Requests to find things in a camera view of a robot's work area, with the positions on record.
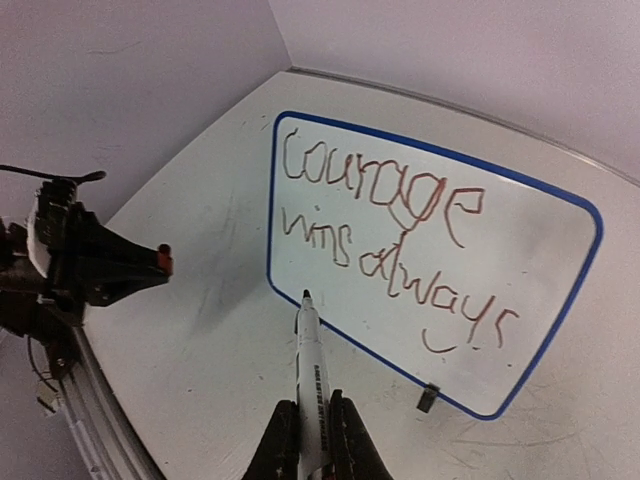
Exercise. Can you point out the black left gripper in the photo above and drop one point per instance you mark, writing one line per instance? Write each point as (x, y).
(97, 250)

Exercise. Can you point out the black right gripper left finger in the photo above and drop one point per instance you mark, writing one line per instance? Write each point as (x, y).
(278, 451)

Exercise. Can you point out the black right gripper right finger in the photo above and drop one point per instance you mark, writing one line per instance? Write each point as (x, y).
(353, 453)

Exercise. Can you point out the black whiteboard stand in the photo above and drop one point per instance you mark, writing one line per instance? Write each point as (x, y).
(428, 398)

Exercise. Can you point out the aluminium front rail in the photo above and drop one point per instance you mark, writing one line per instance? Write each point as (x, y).
(107, 442)

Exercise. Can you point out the small blue-framed whiteboard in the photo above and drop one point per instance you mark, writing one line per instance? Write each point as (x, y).
(453, 271)

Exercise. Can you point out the red marker cap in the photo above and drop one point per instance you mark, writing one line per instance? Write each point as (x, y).
(164, 259)

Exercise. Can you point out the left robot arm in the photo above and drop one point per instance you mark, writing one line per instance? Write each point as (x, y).
(21, 314)

